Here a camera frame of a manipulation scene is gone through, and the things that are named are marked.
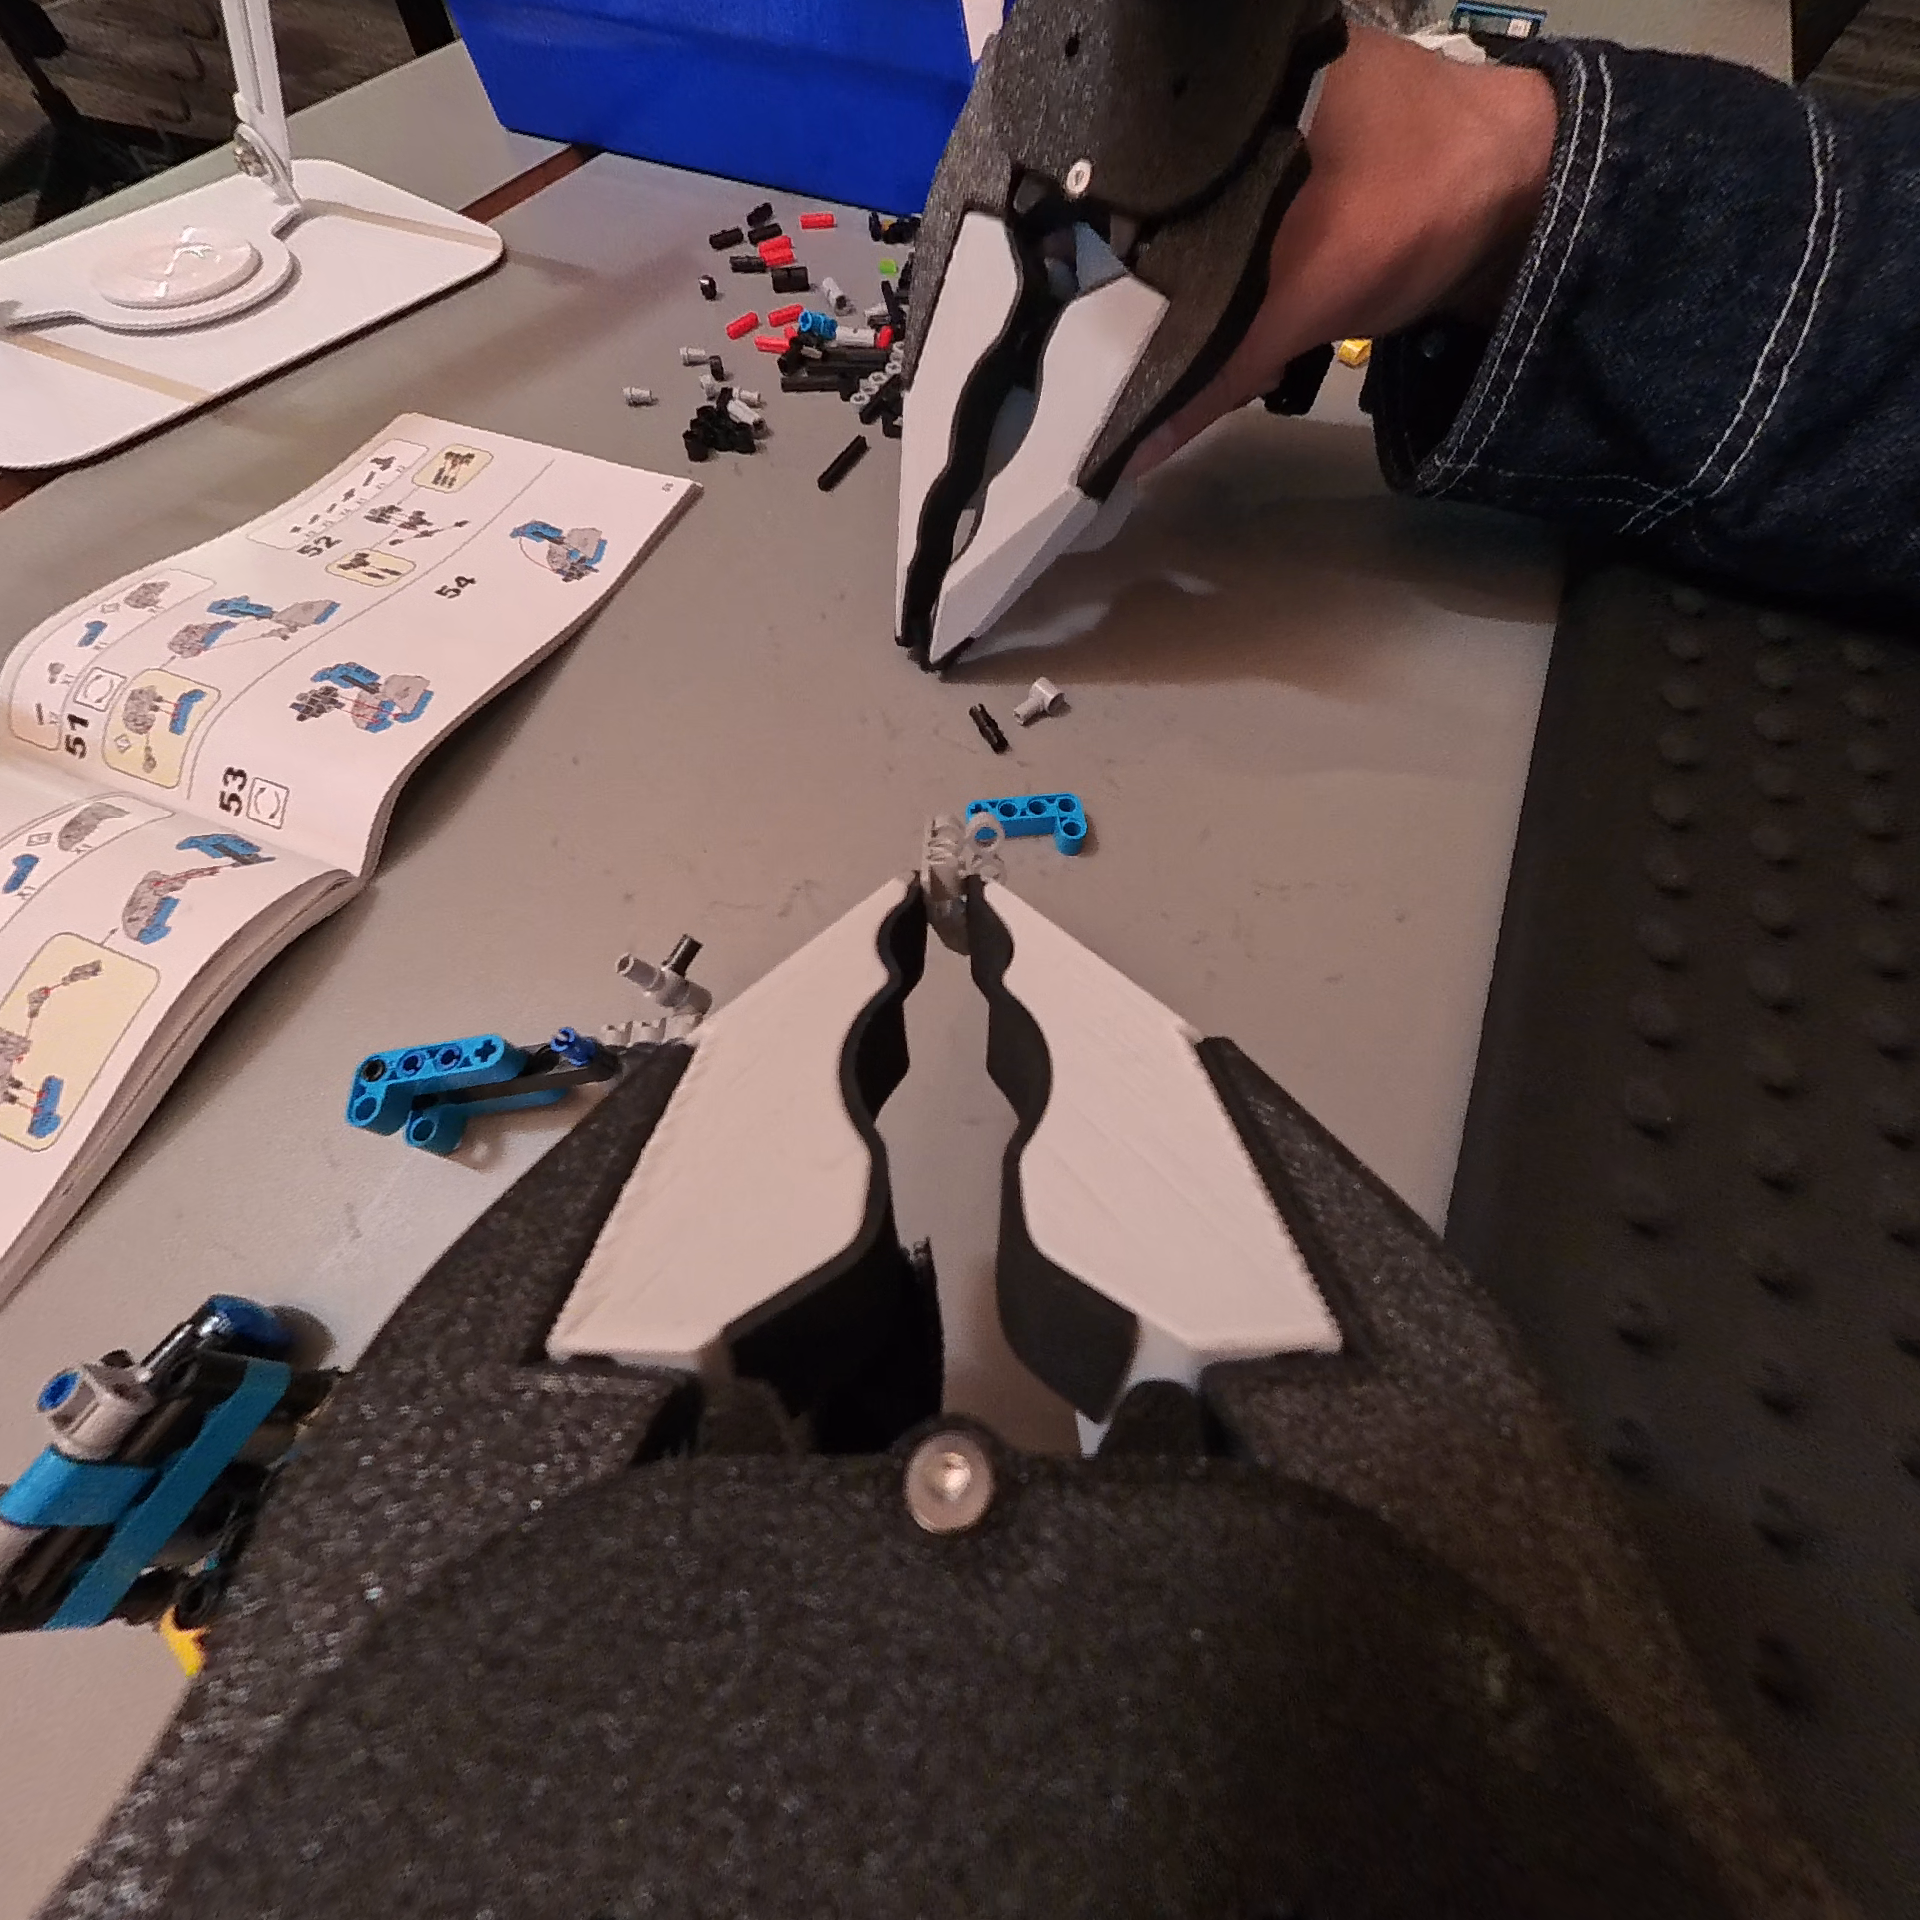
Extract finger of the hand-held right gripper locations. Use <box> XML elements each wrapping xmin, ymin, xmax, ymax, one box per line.
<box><xmin>897</xmin><ymin>208</ymin><xmax>1038</xmax><ymax>654</ymax></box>
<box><xmin>925</xmin><ymin>249</ymin><xmax>1171</xmax><ymax>670</ymax></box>

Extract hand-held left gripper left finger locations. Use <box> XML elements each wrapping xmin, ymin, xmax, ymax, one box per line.
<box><xmin>544</xmin><ymin>875</ymin><xmax>928</xmax><ymax>1384</ymax></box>

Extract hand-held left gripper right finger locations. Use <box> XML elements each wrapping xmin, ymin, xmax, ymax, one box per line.
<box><xmin>961</xmin><ymin>875</ymin><xmax>1344</xmax><ymax>1431</ymax></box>

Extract pile of small brick parts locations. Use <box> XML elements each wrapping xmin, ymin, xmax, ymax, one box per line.
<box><xmin>624</xmin><ymin>201</ymin><xmax>919</xmax><ymax>492</ymax></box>

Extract grey connector with black pin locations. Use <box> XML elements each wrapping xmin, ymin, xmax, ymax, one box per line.
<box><xmin>617</xmin><ymin>934</ymin><xmax>713</xmax><ymax>1016</ymax></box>

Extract blue beams black axle assembly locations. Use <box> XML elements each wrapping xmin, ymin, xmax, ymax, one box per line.
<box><xmin>341</xmin><ymin>1027</ymin><xmax>624</xmax><ymax>1156</ymax></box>

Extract grey panel with connectors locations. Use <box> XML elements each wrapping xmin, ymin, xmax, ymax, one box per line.
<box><xmin>912</xmin><ymin>813</ymin><xmax>1005</xmax><ymax>947</ymax></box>

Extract blue angled beam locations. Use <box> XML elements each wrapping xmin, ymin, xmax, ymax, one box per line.
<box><xmin>962</xmin><ymin>791</ymin><xmax>1098</xmax><ymax>857</ymax></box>

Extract grey desk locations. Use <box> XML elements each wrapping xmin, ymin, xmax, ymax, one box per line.
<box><xmin>0</xmin><ymin>35</ymin><xmax>1571</xmax><ymax>1920</ymax></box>

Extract person's right hand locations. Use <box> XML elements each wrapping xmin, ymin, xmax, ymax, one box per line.
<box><xmin>1139</xmin><ymin>25</ymin><xmax>1568</xmax><ymax>453</ymax></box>

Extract blue plastic bin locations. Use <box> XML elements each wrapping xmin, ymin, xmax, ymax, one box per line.
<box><xmin>448</xmin><ymin>0</ymin><xmax>1005</xmax><ymax>221</ymax></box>

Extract white stand base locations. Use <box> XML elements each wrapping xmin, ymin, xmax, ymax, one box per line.
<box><xmin>0</xmin><ymin>0</ymin><xmax>503</xmax><ymax>473</ymax></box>

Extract open instruction booklet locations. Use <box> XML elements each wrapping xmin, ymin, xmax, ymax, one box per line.
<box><xmin>0</xmin><ymin>411</ymin><xmax>703</xmax><ymax>1308</ymax></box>

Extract blue yellow brick vehicle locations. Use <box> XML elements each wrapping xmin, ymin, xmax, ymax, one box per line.
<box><xmin>0</xmin><ymin>1295</ymin><xmax>341</xmax><ymax>1673</ymax></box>

